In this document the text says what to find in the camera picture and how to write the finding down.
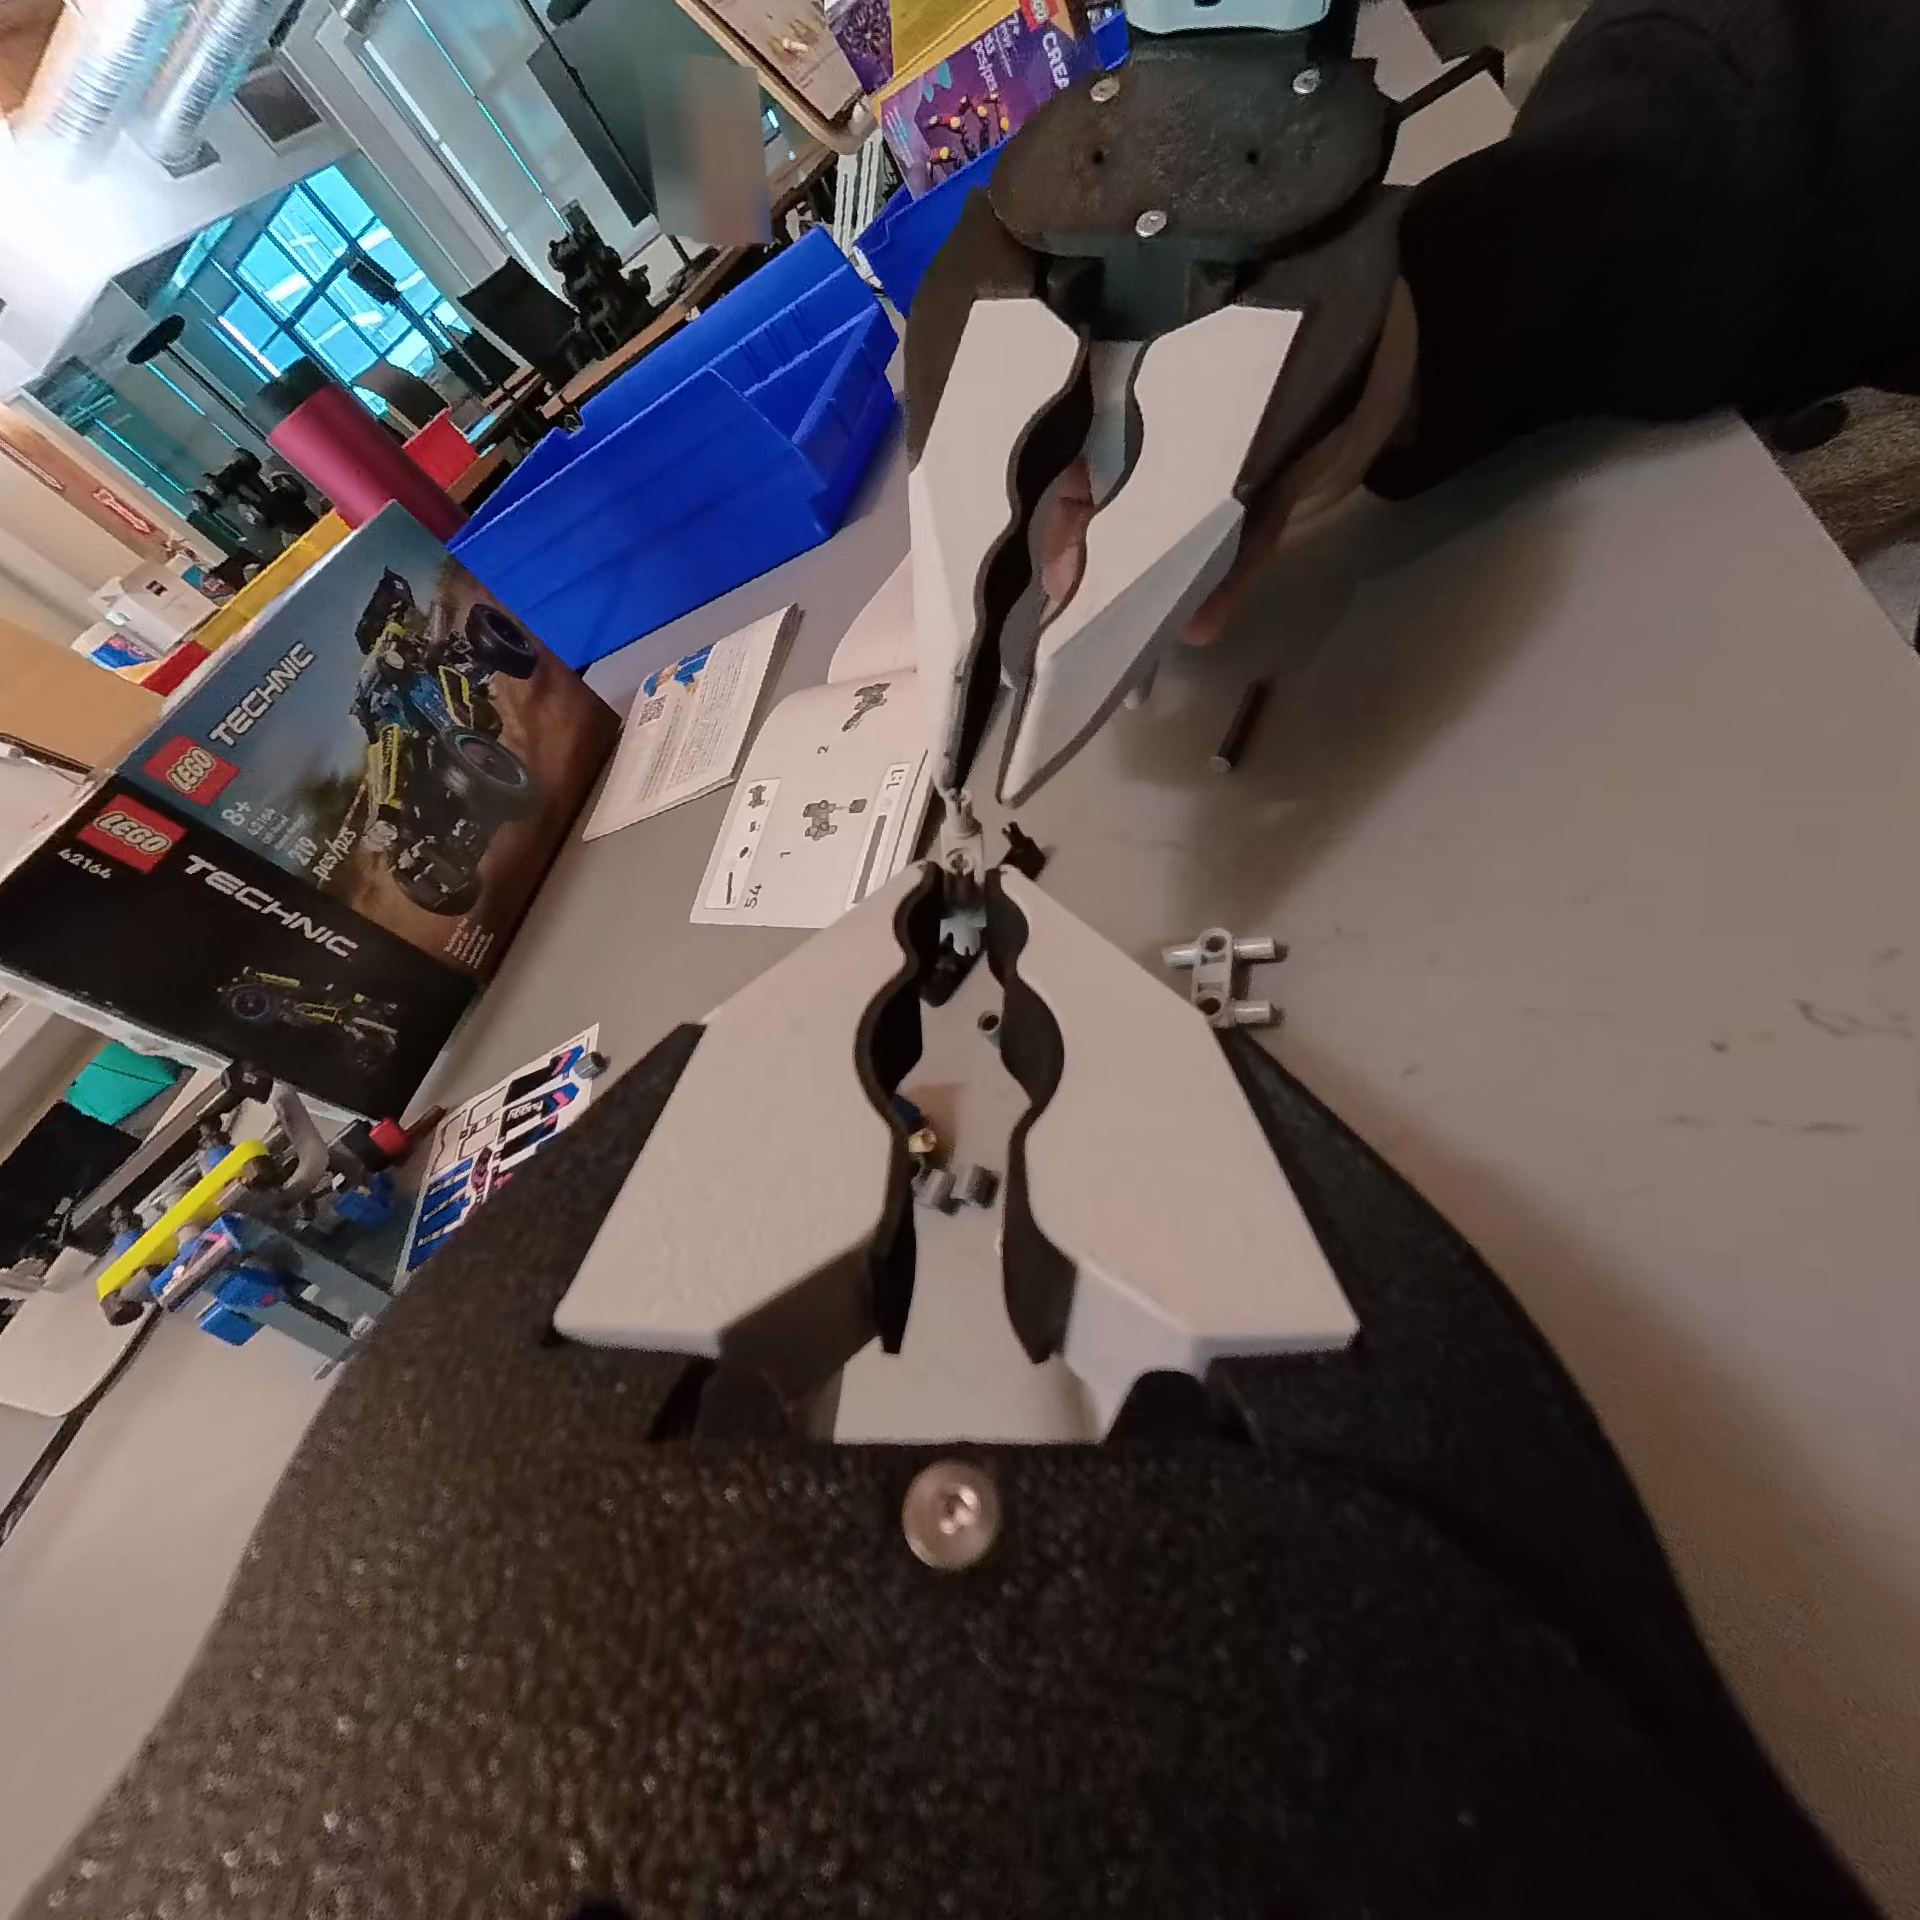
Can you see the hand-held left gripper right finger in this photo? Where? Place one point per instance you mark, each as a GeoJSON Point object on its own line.
{"type": "Point", "coordinates": [1184, 1185]}

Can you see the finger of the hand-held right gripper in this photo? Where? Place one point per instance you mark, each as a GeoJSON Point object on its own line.
{"type": "Point", "coordinates": [1201, 450]}
{"type": "Point", "coordinates": [973, 450]}

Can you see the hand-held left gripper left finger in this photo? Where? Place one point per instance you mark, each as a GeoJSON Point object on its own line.
{"type": "Point", "coordinates": [734, 1185]}

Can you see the grey lego connector piece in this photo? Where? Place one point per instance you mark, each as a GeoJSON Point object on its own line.
{"type": "Point", "coordinates": [961, 921]}

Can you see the person's right forearm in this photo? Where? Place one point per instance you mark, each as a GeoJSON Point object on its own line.
{"type": "Point", "coordinates": [1650, 225]}

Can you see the blue lego subassembly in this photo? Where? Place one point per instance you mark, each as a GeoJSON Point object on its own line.
{"type": "Point", "coordinates": [914, 1131]}

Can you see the grey lego pin connector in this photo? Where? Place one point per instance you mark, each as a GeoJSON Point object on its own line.
{"type": "Point", "coordinates": [1222, 975]}

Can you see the lego sticker sheet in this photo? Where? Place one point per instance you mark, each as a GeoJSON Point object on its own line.
{"type": "Point", "coordinates": [502, 1140]}

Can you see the black lego axle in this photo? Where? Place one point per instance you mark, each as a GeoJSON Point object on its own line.
{"type": "Point", "coordinates": [1241, 727]}

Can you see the black lego beam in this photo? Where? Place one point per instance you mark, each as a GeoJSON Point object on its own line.
{"type": "Point", "coordinates": [1021, 848]}

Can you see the open lego instruction booklet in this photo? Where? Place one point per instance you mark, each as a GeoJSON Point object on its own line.
{"type": "Point", "coordinates": [826, 810]}

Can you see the blue lego vehicle chassis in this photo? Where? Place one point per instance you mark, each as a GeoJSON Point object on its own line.
{"type": "Point", "coordinates": [240, 1243]}

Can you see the black lego set box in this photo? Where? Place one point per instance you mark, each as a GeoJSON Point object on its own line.
{"type": "Point", "coordinates": [299, 855]}

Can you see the person's right hand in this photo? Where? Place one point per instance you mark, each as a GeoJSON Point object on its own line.
{"type": "Point", "coordinates": [1320, 524]}

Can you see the purple toy box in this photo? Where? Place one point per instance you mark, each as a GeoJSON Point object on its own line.
{"type": "Point", "coordinates": [961, 106]}

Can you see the stack of blue plastic bins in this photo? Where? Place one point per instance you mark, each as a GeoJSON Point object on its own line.
{"type": "Point", "coordinates": [704, 434]}

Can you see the white paper leaflet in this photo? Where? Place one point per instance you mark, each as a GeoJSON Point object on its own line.
{"type": "Point", "coordinates": [697, 721]}

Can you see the wooden board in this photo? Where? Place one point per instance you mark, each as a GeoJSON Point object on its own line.
{"type": "Point", "coordinates": [780, 66]}

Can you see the black office chair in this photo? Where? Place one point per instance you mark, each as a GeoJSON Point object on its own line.
{"type": "Point", "coordinates": [517, 322]}

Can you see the maroon cylinder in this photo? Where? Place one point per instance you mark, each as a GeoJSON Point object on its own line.
{"type": "Point", "coordinates": [360, 450]}

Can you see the cardboard box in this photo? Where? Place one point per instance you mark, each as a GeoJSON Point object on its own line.
{"type": "Point", "coordinates": [76, 697]}

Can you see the silver ventilation duct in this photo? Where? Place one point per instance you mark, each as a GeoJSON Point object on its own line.
{"type": "Point", "coordinates": [195, 59]}

